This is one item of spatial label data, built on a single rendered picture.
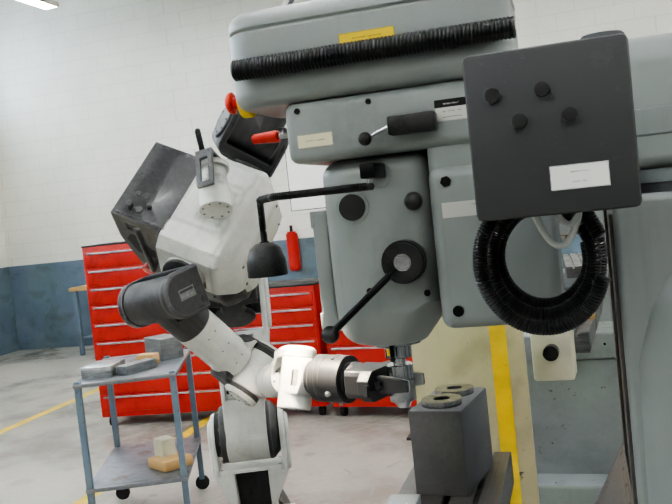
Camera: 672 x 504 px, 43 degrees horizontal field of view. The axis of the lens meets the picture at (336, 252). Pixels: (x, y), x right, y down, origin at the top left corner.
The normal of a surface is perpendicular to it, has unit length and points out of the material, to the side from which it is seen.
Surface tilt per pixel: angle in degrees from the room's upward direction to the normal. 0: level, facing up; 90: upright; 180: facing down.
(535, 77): 90
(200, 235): 58
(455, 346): 90
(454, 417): 90
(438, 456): 90
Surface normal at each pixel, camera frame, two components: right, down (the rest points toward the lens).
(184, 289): 0.80, -0.18
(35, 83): -0.27, 0.08
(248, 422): 0.04, -0.11
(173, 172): -0.01, -0.48
